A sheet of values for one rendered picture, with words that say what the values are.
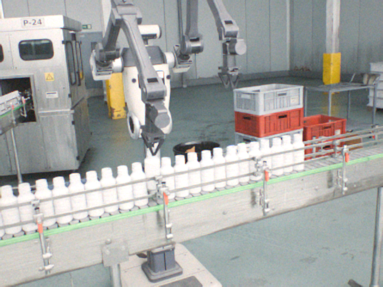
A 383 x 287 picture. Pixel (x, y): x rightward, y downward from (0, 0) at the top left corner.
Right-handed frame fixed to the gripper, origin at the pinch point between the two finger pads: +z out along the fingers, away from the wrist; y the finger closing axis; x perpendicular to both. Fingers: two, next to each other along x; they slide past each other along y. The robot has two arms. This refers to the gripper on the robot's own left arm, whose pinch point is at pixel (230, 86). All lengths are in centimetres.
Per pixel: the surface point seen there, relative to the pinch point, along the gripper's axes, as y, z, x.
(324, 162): -16, 39, -43
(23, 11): 1185, -136, 18
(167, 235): -27, 50, 45
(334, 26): 689, -41, -726
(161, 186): -26, 30, 45
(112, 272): -18, 65, 66
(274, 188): -21.0, 43.8, -9.4
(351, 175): -21, 47, -56
